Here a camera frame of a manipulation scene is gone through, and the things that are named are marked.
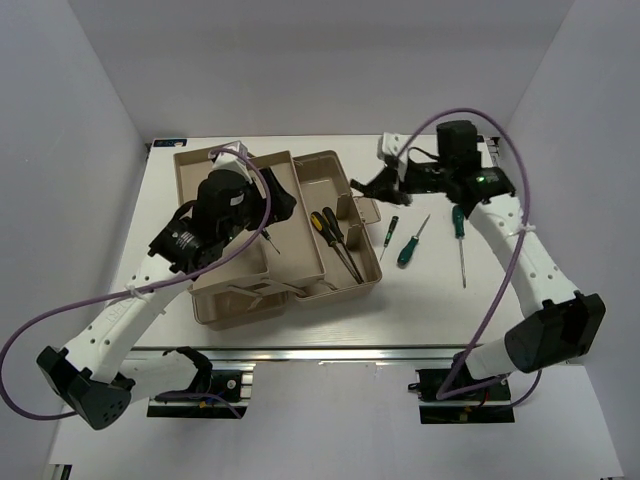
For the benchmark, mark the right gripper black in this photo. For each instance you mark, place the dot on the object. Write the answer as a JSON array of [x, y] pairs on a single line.
[[383, 186]]

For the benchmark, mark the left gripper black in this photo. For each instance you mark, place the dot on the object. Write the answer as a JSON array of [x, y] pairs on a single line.
[[282, 202]]

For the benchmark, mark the yellow black handle file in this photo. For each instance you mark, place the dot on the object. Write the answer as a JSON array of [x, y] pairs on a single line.
[[322, 227]]

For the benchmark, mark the yellow black long screwdriver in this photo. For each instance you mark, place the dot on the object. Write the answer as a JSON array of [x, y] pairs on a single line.
[[332, 221]]

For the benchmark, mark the beige cantilever toolbox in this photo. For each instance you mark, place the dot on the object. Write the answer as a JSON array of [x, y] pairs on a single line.
[[260, 284]]

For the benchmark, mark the large green handle screwdriver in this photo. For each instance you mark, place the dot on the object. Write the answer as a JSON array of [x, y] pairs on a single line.
[[406, 253]]

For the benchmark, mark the green handle long screwdriver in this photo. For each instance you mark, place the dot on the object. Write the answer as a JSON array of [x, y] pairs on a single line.
[[458, 220]]

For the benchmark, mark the small black green precision screwdriver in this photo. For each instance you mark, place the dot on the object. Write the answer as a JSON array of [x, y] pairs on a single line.
[[269, 239]]

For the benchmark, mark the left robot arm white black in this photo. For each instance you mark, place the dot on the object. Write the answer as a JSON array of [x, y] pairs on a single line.
[[87, 372]]

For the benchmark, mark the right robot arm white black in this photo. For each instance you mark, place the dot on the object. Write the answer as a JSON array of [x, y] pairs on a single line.
[[559, 322]]

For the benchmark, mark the blue label sticker left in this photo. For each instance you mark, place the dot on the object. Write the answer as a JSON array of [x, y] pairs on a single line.
[[169, 143]]

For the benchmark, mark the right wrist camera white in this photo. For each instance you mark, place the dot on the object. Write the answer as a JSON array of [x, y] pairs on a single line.
[[392, 149]]

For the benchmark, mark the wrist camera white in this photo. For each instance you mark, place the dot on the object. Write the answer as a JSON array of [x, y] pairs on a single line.
[[231, 157], [392, 149]]

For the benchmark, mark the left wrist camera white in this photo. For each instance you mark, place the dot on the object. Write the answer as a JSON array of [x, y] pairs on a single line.
[[231, 157]]

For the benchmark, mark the aluminium front rail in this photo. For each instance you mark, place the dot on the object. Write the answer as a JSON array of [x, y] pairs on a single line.
[[339, 354]]

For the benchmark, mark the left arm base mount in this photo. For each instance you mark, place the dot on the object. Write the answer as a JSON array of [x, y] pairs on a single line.
[[228, 398]]

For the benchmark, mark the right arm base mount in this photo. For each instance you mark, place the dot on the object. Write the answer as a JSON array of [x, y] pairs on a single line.
[[491, 405]]

